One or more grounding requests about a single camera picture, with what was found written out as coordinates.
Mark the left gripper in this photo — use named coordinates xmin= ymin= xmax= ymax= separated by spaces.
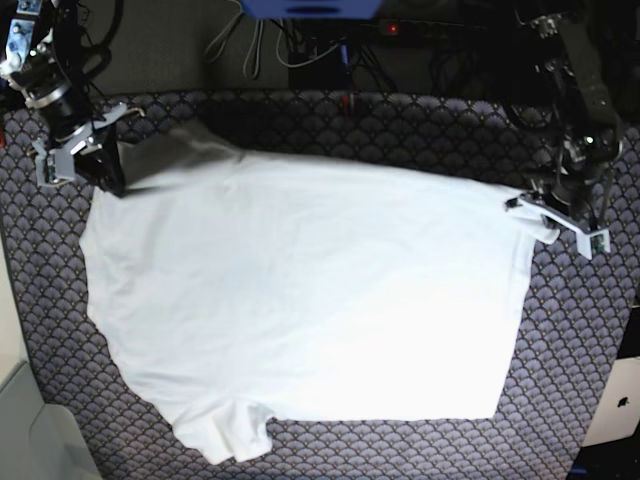
xmin=540 ymin=176 xmax=592 ymax=220

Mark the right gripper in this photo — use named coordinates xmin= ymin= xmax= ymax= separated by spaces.
xmin=54 ymin=120 xmax=125 ymax=197

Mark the white T-shirt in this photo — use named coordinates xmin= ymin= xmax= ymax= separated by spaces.
xmin=80 ymin=130 xmax=558 ymax=464

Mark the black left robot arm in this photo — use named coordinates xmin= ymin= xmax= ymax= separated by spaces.
xmin=514 ymin=1 xmax=622 ymax=220

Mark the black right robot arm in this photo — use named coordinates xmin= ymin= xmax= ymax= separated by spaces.
xmin=1 ymin=1 xmax=130 ymax=196

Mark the black box under table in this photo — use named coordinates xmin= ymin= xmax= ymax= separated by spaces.
xmin=284 ymin=38 xmax=350 ymax=91

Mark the black power strip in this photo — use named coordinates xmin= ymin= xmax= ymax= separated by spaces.
xmin=376 ymin=19 xmax=489 ymax=43

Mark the grey plastic bin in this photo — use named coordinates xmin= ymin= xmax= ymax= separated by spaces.
xmin=1 ymin=362 xmax=101 ymax=479

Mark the white looped cable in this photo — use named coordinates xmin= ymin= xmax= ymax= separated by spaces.
xmin=243 ymin=19 xmax=266 ymax=80

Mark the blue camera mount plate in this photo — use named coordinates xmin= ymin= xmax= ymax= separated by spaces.
xmin=241 ymin=0 xmax=382 ymax=19

